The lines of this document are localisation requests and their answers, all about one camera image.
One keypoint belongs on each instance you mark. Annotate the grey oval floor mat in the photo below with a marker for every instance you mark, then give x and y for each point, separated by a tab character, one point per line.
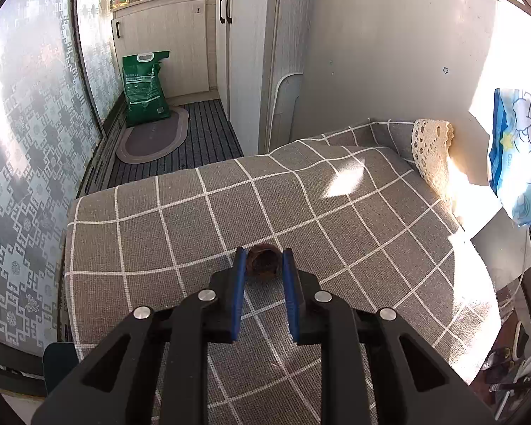
152	139

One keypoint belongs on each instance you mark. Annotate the pair of shoes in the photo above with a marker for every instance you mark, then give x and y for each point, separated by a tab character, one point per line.
502	358

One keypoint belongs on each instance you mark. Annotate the white rounded panel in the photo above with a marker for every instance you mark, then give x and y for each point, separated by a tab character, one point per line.
278	110

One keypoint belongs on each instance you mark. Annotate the dark teal board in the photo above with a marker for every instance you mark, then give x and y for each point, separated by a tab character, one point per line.
59	365

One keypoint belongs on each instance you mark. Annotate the small dark round cup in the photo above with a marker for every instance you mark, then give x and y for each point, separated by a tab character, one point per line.
263	265

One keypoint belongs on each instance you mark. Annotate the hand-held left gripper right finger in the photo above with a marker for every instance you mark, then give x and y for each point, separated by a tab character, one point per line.
290	294

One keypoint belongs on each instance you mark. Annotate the tall white cabinet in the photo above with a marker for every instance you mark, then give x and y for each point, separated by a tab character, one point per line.
248	75

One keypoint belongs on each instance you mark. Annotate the white refrigerator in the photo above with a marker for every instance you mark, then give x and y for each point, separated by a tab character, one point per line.
380	53

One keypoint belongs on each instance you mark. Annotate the patterned frosted glass door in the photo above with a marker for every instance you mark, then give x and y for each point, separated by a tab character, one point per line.
26	164

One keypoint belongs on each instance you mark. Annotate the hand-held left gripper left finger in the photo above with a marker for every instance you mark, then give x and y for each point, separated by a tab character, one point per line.
236	294

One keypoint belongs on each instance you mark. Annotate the low cream cabinet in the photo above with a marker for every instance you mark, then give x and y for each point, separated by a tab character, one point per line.
172	44

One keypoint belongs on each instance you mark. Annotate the blue cartoon printed plastic bag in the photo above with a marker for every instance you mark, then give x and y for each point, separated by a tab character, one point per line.
513	155

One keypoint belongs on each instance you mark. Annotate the green rice bag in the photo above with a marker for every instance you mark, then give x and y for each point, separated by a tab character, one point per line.
144	93

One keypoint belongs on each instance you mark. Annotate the cream lace cloth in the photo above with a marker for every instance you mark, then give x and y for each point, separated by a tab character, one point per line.
429	150

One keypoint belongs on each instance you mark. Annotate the dark striped floor mat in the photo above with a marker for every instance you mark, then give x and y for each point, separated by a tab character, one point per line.
210	141

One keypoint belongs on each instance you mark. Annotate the grey checked tablecloth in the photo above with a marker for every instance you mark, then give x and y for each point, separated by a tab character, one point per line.
336	239

